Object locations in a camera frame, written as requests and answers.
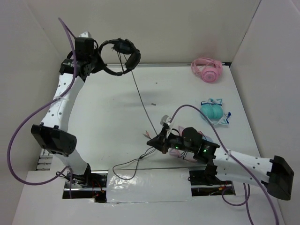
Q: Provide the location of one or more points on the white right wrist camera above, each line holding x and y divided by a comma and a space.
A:
167, 126

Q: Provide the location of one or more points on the pink blue cat headphones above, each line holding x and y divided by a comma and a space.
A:
185, 155

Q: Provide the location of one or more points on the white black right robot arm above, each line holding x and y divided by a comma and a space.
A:
272, 174

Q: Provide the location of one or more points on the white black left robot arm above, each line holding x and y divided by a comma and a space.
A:
52, 133

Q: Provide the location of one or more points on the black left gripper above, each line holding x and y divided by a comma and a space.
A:
101, 64

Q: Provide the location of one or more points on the pink round headphones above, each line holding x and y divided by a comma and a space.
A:
209, 70

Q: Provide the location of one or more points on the black wired headphones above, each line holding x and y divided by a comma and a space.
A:
129, 57

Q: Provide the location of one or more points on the teal cat ear headphones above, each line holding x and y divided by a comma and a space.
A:
213, 110

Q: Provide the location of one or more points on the silver foil cover plate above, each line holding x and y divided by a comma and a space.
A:
148, 186

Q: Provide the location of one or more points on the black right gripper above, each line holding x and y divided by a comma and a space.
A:
161, 142

